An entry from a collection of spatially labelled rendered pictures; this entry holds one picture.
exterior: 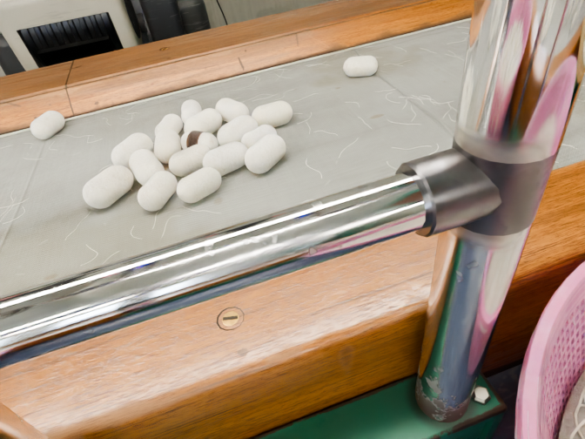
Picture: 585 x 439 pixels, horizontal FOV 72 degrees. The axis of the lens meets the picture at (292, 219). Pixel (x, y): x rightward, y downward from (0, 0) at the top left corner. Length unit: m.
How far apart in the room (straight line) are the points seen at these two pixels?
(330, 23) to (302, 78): 0.10
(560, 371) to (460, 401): 0.04
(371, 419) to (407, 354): 0.03
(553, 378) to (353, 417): 0.08
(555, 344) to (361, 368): 0.08
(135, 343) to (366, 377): 0.10
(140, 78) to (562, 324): 0.42
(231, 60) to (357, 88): 0.15
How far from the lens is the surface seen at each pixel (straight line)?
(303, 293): 0.18
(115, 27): 0.91
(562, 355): 0.20
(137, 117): 0.44
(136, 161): 0.32
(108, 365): 0.19
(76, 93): 0.49
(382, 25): 0.53
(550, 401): 0.19
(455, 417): 0.21
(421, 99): 0.38
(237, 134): 0.32
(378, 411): 0.21
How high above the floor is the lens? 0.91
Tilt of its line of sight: 41 degrees down
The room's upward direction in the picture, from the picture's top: 10 degrees counter-clockwise
